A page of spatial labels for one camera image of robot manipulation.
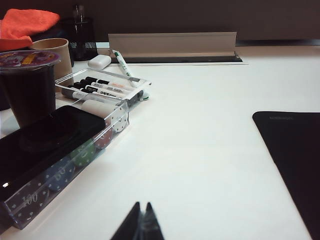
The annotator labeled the brown paper cup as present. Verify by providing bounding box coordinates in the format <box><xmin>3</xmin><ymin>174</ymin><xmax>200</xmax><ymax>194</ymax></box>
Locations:
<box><xmin>31</xmin><ymin>38</ymin><xmax>75</xmax><ymax>81</ymax></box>

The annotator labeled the green white marker pen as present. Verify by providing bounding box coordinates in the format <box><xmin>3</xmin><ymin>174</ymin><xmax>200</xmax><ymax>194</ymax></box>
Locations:
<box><xmin>111</xmin><ymin>49</ymin><xmax>139</xmax><ymax>88</ymax></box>

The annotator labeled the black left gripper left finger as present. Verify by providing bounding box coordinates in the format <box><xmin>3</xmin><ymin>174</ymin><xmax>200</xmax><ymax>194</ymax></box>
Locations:
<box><xmin>109</xmin><ymin>201</ymin><xmax>142</xmax><ymax>240</ymax></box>

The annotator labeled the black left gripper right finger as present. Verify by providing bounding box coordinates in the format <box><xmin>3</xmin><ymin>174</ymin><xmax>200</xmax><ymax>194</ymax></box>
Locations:
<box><xmin>139</xmin><ymin>201</ymin><xmax>166</xmax><ymax>240</ymax></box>

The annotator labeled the black smartphone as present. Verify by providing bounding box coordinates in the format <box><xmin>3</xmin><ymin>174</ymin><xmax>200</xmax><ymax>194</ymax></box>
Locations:
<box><xmin>0</xmin><ymin>104</ymin><xmax>107</xmax><ymax>203</ymax></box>

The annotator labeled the dark drink cup purple lid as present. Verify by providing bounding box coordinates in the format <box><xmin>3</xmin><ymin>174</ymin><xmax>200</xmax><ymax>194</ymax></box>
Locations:
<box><xmin>0</xmin><ymin>49</ymin><xmax>63</xmax><ymax>128</ymax></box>

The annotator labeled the white cable tray flap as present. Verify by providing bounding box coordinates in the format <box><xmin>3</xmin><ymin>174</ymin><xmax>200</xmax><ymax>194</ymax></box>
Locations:
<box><xmin>107</xmin><ymin>31</ymin><xmax>237</xmax><ymax>57</ymax></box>

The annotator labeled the black cap whiteboard marker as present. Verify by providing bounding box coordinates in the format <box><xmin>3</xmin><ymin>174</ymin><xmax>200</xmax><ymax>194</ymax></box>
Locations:
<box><xmin>79</xmin><ymin>80</ymin><xmax>127</xmax><ymax>92</ymax></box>
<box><xmin>84</xmin><ymin>76</ymin><xmax>126</xmax><ymax>89</ymax></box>
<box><xmin>61</xmin><ymin>88</ymin><xmax>118</xmax><ymax>100</ymax></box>
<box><xmin>67</xmin><ymin>84</ymin><xmax>126</xmax><ymax>96</ymax></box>

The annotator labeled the white poker chip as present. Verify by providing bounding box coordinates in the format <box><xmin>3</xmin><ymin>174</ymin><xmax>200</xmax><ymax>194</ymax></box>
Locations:
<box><xmin>111</xmin><ymin>109</ymin><xmax>130</xmax><ymax>133</ymax></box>

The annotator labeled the white earbuds case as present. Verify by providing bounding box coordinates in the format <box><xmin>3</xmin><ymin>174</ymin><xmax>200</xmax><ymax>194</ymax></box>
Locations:
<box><xmin>87</xmin><ymin>54</ymin><xmax>112</xmax><ymax>70</ymax></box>

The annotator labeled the green poker chip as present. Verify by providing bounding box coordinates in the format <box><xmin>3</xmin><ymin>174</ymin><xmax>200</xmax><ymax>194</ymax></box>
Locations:
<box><xmin>71</xmin><ymin>142</ymin><xmax>97</xmax><ymax>168</ymax></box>

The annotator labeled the white eraser block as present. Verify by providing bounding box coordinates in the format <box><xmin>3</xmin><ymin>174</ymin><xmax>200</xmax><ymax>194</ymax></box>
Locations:
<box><xmin>81</xmin><ymin>99</ymin><xmax>118</xmax><ymax>118</ymax></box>

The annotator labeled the orange cloth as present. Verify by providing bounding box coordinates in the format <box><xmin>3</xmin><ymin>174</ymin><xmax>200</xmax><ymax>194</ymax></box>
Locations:
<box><xmin>0</xmin><ymin>8</ymin><xmax>61</xmax><ymax>51</ymax></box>

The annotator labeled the blue poker chip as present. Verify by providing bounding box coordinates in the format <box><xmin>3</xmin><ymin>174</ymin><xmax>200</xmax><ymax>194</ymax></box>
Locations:
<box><xmin>48</xmin><ymin>162</ymin><xmax>76</xmax><ymax>191</ymax></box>

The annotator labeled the black mouse pad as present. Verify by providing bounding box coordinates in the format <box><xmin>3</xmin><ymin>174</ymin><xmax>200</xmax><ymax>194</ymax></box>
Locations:
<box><xmin>252</xmin><ymin>111</ymin><xmax>320</xmax><ymax>240</ymax></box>

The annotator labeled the clear acrylic marker tray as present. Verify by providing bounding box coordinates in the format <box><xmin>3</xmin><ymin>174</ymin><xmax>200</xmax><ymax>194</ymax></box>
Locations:
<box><xmin>54</xmin><ymin>67</ymin><xmax>153</xmax><ymax>108</ymax></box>

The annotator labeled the clear acrylic chip case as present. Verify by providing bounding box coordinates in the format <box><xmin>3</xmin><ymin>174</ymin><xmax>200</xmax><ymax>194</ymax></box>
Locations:
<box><xmin>0</xmin><ymin>102</ymin><xmax>131</xmax><ymax>230</ymax></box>

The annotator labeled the black mesh pen holder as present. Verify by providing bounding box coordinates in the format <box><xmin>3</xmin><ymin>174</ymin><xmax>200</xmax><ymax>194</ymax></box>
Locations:
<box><xmin>61</xmin><ymin>16</ymin><xmax>99</xmax><ymax>62</ymax></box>

